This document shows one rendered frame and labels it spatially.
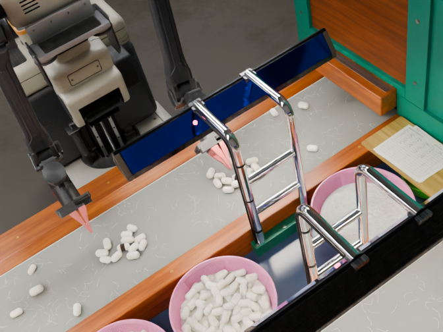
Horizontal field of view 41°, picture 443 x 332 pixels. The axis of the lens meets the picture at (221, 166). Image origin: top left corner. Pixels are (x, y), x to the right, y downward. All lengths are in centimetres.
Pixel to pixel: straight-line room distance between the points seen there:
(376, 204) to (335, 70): 45
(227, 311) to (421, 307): 45
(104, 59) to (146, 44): 156
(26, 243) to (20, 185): 137
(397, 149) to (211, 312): 67
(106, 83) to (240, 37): 151
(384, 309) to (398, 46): 69
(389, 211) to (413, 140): 22
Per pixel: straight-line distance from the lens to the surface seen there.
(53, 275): 171
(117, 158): 137
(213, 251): 155
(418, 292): 147
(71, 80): 211
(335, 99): 189
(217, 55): 341
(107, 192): 178
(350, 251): 107
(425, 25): 153
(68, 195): 163
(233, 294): 152
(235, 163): 134
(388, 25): 166
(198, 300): 151
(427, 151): 168
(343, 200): 163
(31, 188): 309
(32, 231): 180
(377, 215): 160
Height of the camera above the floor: 202
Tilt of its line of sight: 47 degrees down
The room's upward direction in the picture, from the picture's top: 17 degrees counter-clockwise
